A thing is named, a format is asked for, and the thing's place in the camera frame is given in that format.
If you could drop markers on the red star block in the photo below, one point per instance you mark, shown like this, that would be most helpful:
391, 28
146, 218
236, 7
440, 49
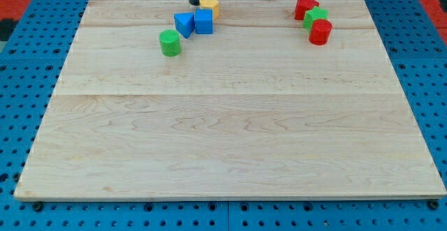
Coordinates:
302, 6

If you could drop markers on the blue cube block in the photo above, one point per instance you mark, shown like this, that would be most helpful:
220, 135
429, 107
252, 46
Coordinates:
204, 21

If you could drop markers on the green cylinder block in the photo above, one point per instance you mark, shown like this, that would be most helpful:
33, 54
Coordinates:
170, 43

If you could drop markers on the light wooden board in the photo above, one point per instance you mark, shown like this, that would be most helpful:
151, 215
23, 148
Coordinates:
251, 112

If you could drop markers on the yellow hexagon block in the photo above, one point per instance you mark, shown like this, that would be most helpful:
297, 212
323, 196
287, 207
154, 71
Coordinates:
212, 5

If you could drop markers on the green star block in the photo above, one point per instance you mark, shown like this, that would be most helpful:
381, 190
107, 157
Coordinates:
313, 15

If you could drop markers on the red cylinder block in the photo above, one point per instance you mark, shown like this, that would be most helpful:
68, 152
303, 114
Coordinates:
320, 32

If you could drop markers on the blue triangular prism block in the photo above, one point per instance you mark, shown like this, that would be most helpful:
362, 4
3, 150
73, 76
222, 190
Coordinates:
184, 23

